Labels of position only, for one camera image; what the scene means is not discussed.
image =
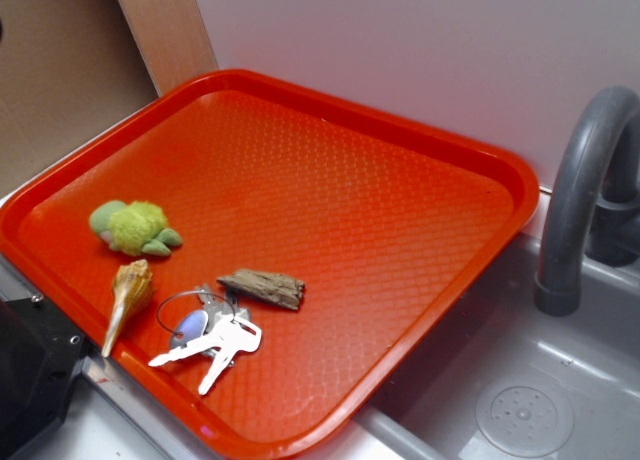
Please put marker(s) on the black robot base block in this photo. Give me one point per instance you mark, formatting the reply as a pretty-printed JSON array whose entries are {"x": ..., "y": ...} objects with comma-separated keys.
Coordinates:
[{"x": 42, "y": 352}]

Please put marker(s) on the red plastic tray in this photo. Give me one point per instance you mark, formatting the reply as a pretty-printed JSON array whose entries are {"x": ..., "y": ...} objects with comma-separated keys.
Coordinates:
[{"x": 387, "y": 222}]

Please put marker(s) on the brown driftwood piece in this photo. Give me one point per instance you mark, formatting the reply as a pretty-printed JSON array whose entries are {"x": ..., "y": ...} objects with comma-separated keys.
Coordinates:
[{"x": 276, "y": 289}]

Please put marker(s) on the green plush turtle toy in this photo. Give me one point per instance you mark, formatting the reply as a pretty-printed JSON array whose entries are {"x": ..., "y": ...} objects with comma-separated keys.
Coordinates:
[{"x": 135, "y": 229}]

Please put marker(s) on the tan conch seashell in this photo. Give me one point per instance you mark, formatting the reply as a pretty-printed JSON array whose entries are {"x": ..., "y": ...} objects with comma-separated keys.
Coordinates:
[{"x": 132, "y": 290}]

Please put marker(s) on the grey plastic sink basin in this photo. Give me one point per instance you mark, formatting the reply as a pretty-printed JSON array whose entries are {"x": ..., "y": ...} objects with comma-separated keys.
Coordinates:
[{"x": 498, "y": 379}]

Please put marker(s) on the light wooden board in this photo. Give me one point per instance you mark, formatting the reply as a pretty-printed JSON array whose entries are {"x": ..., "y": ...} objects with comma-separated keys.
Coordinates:
[{"x": 172, "y": 40}]

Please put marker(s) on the grey curved faucet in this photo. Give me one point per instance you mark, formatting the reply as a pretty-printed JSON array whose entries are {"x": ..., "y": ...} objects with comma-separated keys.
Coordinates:
[{"x": 594, "y": 208}]

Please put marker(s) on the brown cardboard panel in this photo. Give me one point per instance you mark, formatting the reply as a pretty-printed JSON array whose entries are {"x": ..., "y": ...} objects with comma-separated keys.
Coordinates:
[{"x": 70, "y": 69}]

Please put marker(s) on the silver keys on ring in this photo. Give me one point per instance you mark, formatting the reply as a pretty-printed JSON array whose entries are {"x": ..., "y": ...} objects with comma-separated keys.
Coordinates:
[{"x": 221, "y": 335}]

